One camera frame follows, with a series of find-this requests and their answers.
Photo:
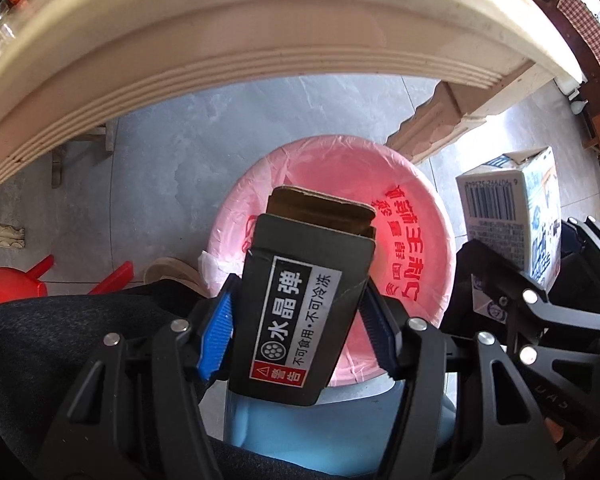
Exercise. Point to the beige slipper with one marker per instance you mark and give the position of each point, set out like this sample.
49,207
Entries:
170,270

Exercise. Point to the beige round table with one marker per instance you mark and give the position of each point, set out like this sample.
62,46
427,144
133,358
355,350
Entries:
280,35

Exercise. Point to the red plastic stool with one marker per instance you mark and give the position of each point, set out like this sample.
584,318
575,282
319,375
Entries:
20,282

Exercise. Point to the white milk carton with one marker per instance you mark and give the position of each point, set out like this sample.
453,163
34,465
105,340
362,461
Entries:
495,210

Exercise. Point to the pink bin bag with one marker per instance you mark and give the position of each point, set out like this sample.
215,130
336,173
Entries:
410,200

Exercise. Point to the wooden stool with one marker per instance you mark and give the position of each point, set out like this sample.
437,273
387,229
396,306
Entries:
56,160

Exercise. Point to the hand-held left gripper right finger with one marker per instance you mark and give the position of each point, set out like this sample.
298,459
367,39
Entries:
377,332

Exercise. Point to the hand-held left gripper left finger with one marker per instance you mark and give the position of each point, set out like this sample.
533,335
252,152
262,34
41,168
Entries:
219,325

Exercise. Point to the beige carved moulding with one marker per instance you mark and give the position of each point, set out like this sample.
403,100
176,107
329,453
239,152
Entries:
0,232

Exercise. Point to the checkered cloth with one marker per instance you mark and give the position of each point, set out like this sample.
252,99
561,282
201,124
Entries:
587,20

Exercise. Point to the black cardboard box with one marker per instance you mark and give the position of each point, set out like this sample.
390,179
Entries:
290,270

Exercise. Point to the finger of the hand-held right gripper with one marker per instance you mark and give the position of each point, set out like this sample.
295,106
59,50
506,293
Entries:
500,270
592,240

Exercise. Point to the light blue trash bin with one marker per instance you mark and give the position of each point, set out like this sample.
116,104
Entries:
330,420

